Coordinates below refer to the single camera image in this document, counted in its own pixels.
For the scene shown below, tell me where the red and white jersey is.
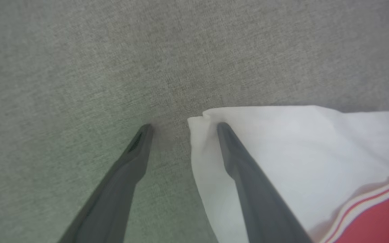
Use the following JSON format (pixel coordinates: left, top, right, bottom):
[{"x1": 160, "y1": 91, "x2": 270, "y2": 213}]
[{"x1": 187, "y1": 105, "x2": 389, "y2": 243}]

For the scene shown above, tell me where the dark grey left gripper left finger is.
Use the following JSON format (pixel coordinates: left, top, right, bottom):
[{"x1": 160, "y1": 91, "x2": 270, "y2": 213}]
[{"x1": 57, "y1": 124, "x2": 154, "y2": 243}]

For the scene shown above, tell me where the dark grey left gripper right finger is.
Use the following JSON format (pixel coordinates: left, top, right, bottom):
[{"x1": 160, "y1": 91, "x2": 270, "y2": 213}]
[{"x1": 217, "y1": 122, "x2": 314, "y2": 243}]

